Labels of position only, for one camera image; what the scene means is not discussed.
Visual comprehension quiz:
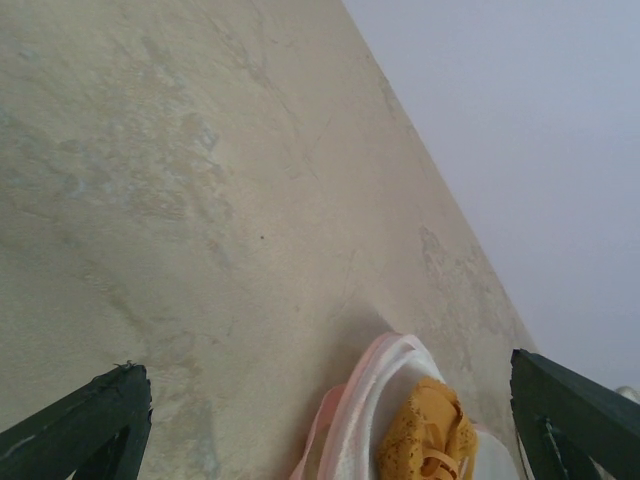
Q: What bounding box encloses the floral mesh laundry bag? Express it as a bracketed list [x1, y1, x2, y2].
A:
[291, 332, 519, 479]

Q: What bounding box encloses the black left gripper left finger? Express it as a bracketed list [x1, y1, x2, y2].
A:
[1, 362, 152, 479]

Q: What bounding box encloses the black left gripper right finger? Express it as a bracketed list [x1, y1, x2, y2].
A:
[510, 349, 639, 479]

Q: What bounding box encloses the white cylindrical mesh bag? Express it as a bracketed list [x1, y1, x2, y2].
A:
[615, 386, 640, 404]

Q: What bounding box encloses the orange lace bra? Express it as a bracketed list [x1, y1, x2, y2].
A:
[376, 377, 478, 480]

